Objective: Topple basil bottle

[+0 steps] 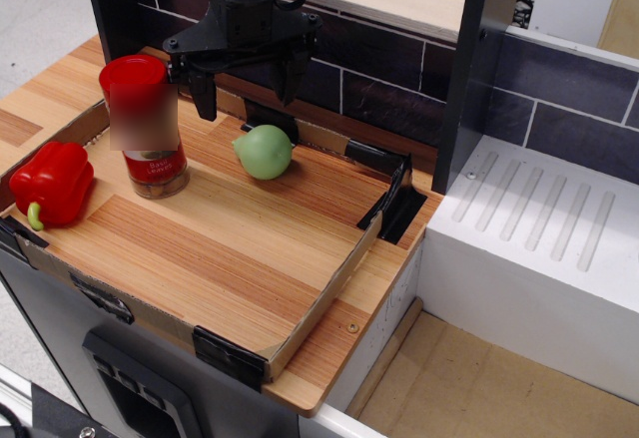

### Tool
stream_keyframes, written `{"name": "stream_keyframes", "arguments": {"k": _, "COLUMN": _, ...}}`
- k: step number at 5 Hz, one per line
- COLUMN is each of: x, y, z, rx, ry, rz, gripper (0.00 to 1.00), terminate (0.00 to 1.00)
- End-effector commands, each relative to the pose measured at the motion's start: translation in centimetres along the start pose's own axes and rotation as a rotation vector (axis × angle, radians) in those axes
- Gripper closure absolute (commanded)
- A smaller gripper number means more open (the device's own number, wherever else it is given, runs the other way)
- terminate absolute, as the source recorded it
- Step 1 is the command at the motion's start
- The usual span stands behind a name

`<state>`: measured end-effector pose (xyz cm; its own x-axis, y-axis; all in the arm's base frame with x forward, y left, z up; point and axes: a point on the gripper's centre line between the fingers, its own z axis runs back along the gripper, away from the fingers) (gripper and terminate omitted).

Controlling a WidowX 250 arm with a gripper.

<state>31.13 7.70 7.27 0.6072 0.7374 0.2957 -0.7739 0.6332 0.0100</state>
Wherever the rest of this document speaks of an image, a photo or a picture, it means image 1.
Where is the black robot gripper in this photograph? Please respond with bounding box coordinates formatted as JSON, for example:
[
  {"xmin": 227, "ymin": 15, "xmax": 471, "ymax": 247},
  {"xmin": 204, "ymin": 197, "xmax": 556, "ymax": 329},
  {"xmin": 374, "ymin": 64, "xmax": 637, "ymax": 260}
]
[{"xmin": 163, "ymin": 0, "xmax": 321, "ymax": 121}]

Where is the red-capped basil spice bottle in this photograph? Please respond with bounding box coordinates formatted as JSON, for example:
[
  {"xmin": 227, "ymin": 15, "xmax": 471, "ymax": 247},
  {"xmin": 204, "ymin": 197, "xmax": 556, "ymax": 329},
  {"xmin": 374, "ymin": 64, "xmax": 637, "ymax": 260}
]
[{"xmin": 99, "ymin": 54, "xmax": 189, "ymax": 199}]

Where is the cardboard fence with black tape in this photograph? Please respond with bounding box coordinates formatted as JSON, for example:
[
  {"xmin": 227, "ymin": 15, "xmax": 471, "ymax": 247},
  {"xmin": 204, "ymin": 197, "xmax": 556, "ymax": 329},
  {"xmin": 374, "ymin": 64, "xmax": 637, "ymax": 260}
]
[{"xmin": 17, "ymin": 100, "xmax": 438, "ymax": 409}]

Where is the green onion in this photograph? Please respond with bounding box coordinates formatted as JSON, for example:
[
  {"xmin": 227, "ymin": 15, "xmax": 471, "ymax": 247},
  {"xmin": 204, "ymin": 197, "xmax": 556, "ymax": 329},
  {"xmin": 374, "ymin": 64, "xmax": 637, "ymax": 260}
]
[{"xmin": 233, "ymin": 125, "xmax": 293, "ymax": 181}]

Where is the red bell pepper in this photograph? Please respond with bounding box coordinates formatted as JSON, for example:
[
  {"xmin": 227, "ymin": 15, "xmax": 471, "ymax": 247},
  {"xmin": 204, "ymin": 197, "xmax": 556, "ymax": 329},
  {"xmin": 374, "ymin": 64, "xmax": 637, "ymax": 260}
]
[{"xmin": 9, "ymin": 142, "xmax": 94, "ymax": 231}]

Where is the white sink drainboard unit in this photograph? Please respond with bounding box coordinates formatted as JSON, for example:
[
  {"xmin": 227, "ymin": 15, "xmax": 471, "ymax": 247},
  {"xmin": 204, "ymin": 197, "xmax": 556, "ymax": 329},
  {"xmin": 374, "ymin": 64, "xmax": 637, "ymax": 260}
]
[{"xmin": 417, "ymin": 26, "xmax": 639, "ymax": 405}]

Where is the black equipment corner with screw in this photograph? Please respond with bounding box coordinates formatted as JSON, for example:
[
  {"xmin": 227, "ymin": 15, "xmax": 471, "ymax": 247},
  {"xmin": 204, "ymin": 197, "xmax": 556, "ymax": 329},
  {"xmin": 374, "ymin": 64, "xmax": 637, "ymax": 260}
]
[{"xmin": 1, "ymin": 383, "xmax": 115, "ymax": 438}]

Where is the dark grey vertical post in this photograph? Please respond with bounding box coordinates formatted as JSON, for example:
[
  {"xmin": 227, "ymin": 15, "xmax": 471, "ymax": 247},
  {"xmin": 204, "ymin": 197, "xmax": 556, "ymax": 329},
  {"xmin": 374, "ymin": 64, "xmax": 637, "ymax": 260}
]
[{"xmin": 432, "ymin": 0, "xmax": 516, "ymax": 195}]

